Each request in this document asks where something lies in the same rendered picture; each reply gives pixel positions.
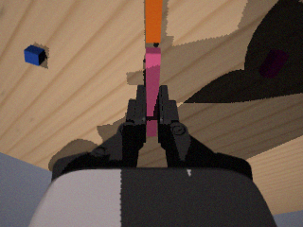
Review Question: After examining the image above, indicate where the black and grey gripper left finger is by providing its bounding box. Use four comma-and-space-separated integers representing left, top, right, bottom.
51, 85, 147, 182

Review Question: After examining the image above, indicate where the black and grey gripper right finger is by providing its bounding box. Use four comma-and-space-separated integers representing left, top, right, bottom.
157, 85, 253, 181

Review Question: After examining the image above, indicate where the small blue cube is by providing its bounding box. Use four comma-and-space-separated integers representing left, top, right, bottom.
24, 44, 45, 66

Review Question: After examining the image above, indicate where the pink rod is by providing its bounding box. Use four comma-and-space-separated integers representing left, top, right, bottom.
146, 47, 161, 136

